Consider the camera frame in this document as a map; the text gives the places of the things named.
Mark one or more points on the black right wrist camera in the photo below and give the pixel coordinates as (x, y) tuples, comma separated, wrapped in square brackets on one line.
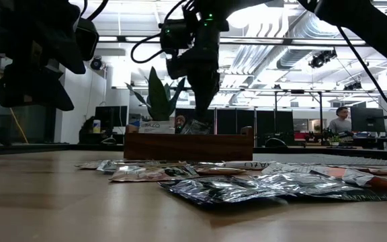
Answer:
[(176, 35)]

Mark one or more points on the white yellow canister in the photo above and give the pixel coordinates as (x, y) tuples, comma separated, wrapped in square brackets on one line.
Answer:
[(96, 127)]

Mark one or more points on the dark ribbed mat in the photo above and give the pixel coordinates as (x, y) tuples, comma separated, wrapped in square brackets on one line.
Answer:
[(314, 158)]

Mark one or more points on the small potted plant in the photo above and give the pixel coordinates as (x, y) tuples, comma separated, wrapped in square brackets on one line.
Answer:
[(334, 139)]

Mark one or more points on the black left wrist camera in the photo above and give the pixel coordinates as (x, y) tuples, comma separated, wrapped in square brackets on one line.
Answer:
[(87, 38)]

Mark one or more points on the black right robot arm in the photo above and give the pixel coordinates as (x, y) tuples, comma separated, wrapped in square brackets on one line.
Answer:
[(365, 20)]

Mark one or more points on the dark office desk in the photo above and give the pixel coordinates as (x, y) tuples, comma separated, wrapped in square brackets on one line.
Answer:
[(375, 142)]

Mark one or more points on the round black ceiling camera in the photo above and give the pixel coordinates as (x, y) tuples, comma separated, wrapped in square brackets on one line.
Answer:
[(96, 63)]

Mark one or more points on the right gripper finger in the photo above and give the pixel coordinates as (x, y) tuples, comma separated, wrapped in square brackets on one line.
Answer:
[(205, 97)]

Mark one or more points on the black office partition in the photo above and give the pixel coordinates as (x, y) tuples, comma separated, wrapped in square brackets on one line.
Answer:
[(234, 122)]

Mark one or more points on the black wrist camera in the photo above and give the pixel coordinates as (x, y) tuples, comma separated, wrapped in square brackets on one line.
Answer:
[(176, 35), (87, 38)]

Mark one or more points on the black computer monitor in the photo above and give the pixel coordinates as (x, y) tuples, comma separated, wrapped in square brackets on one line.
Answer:
[(111, 116), (368, 119)]

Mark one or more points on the person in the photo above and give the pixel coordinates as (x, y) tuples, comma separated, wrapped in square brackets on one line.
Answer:
[(340, 124), (180, 122)]

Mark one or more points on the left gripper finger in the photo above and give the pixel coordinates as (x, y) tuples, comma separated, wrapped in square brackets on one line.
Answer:
[(32, 90)]

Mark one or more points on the snake plant in white pot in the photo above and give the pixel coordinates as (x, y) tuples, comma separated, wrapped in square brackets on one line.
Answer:
[(158, 101)]

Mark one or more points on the black aluminium table frame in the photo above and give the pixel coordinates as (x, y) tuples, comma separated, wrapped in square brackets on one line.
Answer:
[(45, 148)]

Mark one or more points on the black ceiling spotlight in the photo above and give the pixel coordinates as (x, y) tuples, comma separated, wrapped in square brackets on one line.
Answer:
[(352, 86), (321, 60)]

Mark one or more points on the wooden three-compartment tray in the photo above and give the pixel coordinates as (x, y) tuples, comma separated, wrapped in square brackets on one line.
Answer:
[(186, 148)]

